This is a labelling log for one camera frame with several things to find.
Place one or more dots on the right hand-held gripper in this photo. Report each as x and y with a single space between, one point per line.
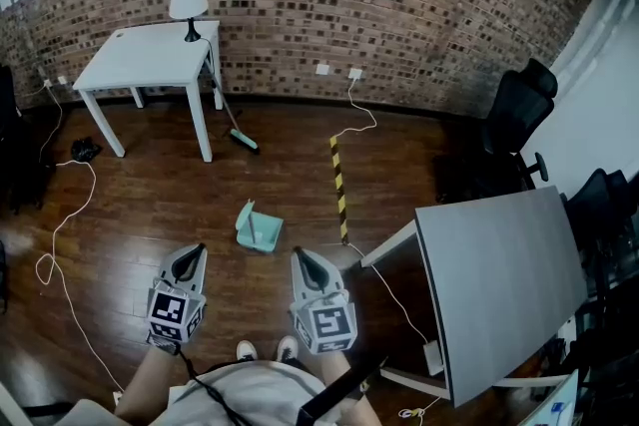
327 321

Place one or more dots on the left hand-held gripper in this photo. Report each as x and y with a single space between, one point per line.
167 311

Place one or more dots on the mint green dustpan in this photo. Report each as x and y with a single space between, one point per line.
259 229

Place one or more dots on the person's right forearm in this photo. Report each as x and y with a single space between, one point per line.
344 364

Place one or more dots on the person's left forearm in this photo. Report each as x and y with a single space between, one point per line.
147 384

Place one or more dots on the wooden floor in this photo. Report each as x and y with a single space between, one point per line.
165 199

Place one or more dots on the person's right white shoe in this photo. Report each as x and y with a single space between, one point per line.
287 348

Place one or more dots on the person's white shoe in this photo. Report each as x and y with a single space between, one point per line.
246 350
287 348

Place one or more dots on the yellow black striped tape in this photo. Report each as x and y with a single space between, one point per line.
339 184

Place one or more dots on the person's left white shoe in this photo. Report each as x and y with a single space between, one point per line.
246 350

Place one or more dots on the person's white shirt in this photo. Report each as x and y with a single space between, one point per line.
259 394

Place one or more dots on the mint green broom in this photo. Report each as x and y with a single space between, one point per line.
244 142

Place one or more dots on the white power adapter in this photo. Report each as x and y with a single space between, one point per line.
433 358

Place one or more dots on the black plastic bag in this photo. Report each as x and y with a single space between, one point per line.
85 149

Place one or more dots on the grey desk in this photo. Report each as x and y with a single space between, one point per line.
499 279

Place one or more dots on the white square table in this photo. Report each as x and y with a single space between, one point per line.
150 57

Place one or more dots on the black mesh office chair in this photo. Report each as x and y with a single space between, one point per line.
519 115

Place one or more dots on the white box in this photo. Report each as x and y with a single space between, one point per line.
554 404

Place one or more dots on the white wall socket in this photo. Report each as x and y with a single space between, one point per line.
355 74
61 80
323 69

